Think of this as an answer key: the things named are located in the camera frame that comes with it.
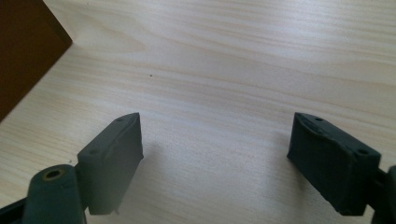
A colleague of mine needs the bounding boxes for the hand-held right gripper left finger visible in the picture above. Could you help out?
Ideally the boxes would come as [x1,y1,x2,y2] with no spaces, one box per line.
[76,112,145,217]

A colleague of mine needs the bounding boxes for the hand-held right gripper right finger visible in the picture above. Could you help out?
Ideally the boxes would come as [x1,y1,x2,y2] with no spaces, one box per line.
[286,112,382,217]

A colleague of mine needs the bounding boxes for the dark brown board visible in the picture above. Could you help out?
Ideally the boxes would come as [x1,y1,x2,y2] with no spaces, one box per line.
[0,0,74,123]

